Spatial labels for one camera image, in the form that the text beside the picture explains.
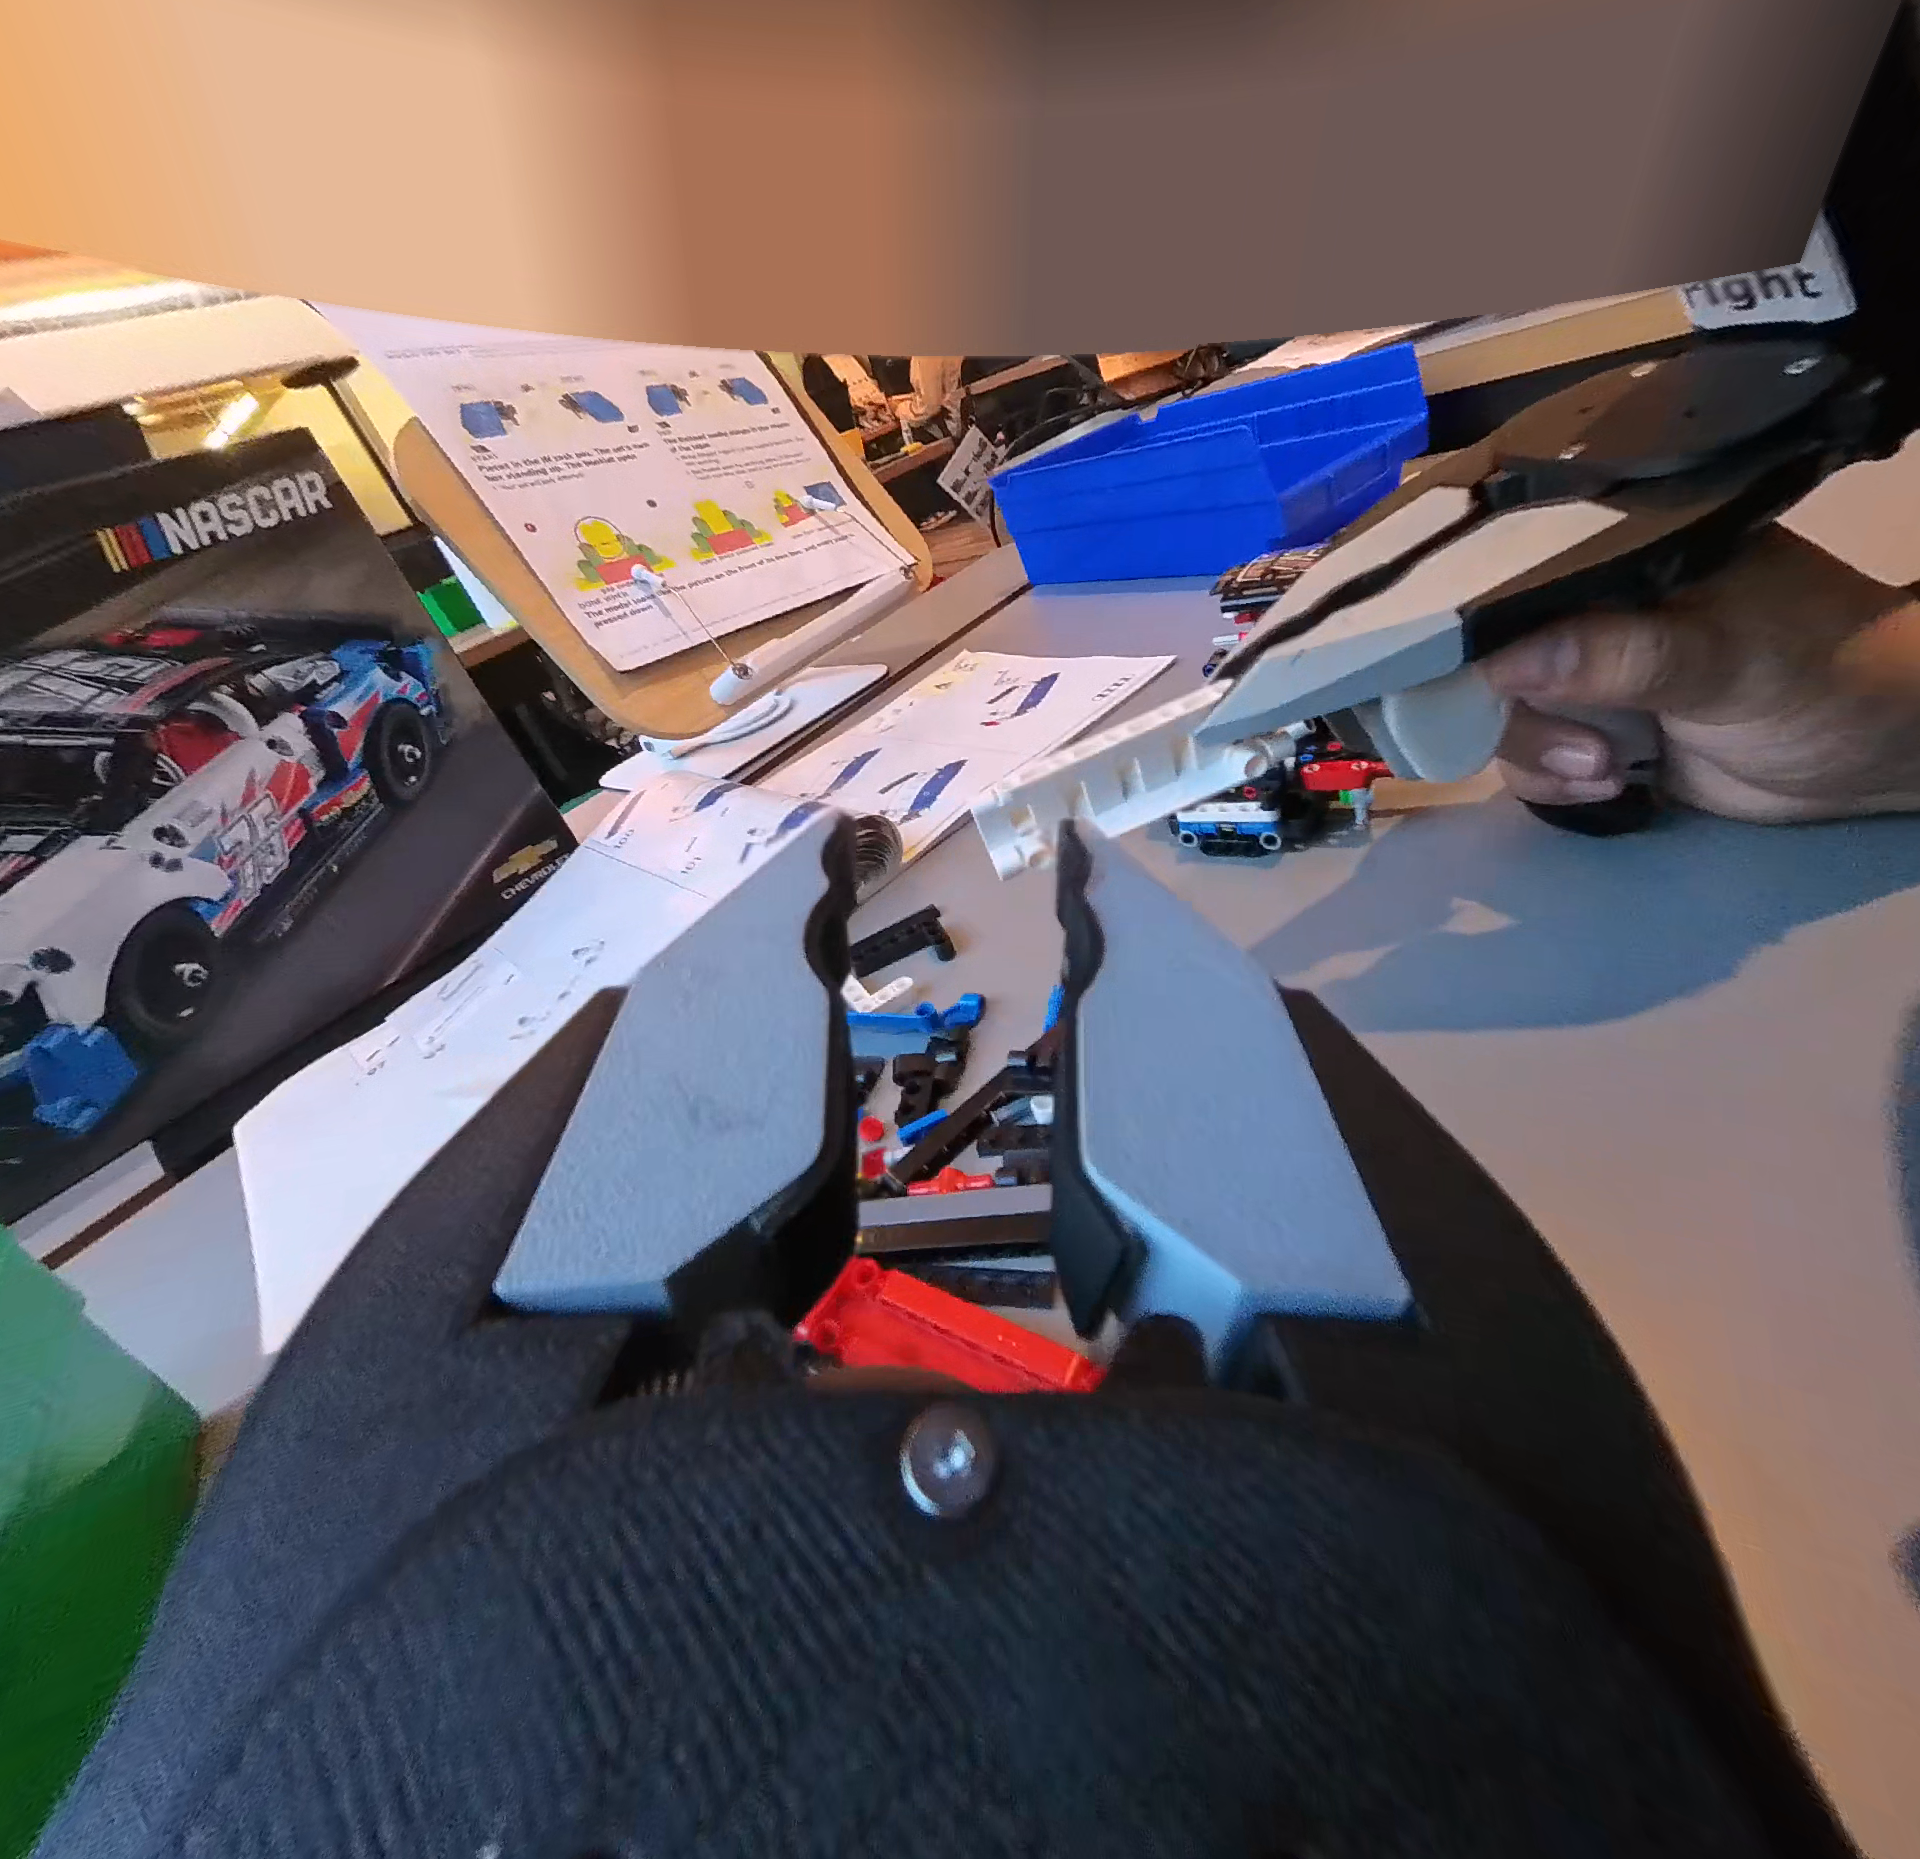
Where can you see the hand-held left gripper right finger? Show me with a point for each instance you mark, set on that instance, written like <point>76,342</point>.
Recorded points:
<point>1200,1124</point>

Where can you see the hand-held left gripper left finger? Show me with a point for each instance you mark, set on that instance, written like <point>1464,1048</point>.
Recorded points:
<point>691,1124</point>

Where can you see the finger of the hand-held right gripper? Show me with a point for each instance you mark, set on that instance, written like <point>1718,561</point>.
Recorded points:
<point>1411,526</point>
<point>1349,668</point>

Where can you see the pile of mixed toy bricks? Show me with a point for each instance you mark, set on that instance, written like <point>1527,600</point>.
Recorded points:
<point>931,1078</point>

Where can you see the white long toy panel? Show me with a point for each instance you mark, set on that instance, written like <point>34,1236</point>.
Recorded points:
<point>1111,787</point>

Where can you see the grey desk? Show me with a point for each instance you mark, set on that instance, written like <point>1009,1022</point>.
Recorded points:
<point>1574,1140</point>

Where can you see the person's right hand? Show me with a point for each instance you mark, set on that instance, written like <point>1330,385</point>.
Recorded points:
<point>1725,704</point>

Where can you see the blue plastic bin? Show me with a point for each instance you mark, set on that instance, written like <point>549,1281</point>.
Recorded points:
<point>1139,517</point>
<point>1305,389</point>

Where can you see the partly built toy car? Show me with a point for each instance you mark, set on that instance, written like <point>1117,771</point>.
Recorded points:
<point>1244,825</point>

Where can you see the blue curved toy panel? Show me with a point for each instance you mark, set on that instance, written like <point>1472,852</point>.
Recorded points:
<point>915,1011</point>

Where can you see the thick building instruction booklet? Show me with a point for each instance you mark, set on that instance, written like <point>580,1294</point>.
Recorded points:
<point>450,1017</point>

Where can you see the black angled toy beam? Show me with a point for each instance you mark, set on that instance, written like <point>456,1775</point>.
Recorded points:
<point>900,937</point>

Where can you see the red long toy panel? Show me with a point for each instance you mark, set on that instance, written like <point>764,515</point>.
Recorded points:
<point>945,1335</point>

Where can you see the wooden book stand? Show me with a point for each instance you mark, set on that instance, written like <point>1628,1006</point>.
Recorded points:
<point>450,525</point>

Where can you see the printed instruction sheet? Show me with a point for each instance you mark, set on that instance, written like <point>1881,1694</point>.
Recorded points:
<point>601,463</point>

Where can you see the black toy car box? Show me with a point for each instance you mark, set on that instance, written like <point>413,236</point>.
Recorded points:
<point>196,612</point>

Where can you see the green plastic bin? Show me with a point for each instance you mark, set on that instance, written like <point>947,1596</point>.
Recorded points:
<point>76,1484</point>

